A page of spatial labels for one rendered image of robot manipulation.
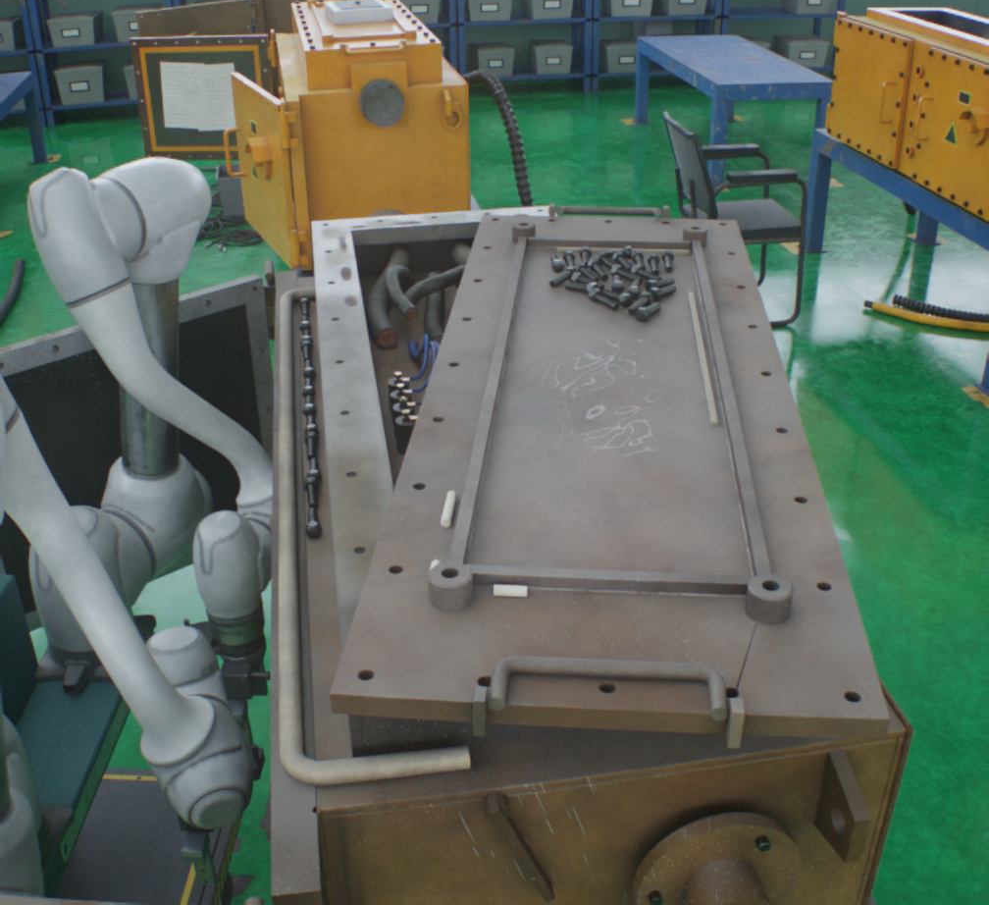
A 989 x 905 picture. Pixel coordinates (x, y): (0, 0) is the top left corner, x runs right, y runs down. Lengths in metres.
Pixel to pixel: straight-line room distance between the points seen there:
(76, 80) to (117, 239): 8.08
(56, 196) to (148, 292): 0.25
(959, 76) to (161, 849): 3.98
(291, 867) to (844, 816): 0.50
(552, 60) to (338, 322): 8.24
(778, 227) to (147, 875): 3.78
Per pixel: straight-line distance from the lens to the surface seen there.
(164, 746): 1.42
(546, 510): 1.17
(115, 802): 2.41
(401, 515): 1.17
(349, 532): 1.19
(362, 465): 1.30
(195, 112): 5.42
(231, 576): 1.77
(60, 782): 1.89
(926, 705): 3.15
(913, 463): 4.22
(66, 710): 2.01
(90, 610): 1.39
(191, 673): 1.53
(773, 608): 1.03
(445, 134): 3.94
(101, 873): 2.29
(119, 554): 1.98
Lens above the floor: 1.98
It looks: 28 degrees down
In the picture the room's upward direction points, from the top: 1 degrees counter-clockwise
